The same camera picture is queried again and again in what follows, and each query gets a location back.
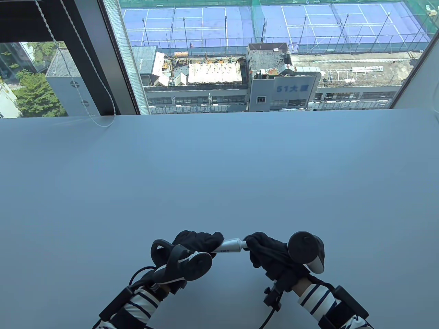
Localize person's left hand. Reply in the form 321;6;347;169
142;230;225;294

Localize person's right hand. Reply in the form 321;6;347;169
244;232;311;285

